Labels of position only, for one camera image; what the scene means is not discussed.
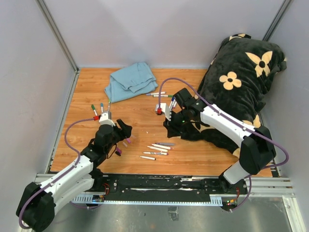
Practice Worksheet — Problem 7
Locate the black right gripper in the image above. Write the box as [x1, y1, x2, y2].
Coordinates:
[163, 108, 190, 138]

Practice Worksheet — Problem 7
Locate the pink cap marker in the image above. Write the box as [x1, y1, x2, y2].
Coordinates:
[152, 144, 171, 150]

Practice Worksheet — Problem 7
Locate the peach cap marker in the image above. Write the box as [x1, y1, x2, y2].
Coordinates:
[147, 146, 168, 152]

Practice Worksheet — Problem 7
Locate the black marker without cap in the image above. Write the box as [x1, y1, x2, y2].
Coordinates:
[140, 156, 156, 160]

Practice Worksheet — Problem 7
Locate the grey marker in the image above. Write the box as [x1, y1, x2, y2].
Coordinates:
[155, 143, 175, 146]

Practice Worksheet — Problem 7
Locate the purple cap marker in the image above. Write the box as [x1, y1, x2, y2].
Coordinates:
[143, 152, 168, 155]

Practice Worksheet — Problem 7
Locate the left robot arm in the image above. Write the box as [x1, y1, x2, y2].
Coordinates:
[16, 119, 132, 232]

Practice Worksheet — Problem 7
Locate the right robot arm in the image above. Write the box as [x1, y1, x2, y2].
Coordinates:
[156, 88, 276, 193]

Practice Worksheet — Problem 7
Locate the lilac cap marker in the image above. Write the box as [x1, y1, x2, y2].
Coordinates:
[146, 91, 166, 96]

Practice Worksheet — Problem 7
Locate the dark green cap marker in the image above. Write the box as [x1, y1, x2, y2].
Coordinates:
[91, 104, 98, 116]

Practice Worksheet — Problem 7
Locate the light blue folded cloth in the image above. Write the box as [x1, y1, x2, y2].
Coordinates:
[104, 62, 158, 103]

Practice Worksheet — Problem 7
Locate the black floral plush blanket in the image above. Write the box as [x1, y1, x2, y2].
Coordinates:
[178, 33, 288, 155]

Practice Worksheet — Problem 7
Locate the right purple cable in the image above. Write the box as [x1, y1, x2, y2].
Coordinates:
[158, 77, 290, 213]

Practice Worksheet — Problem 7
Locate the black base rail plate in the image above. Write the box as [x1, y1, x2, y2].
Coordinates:
[91, 174, 248, 203]

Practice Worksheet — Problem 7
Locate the aluminium frame rail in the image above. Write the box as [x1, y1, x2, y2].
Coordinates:
[251, 177, 294, 195]

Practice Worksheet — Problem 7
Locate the left corner metal post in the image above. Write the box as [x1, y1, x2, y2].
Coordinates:
[35, 0, 80, 73]

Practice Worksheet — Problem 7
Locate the corner metal post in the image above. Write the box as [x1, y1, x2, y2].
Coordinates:
[262, 0, 293, 42]
[35, 0, 80, 73]

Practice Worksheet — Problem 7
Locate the right corner metal post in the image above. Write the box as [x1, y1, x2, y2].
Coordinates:
[262, 0, 293, 42]

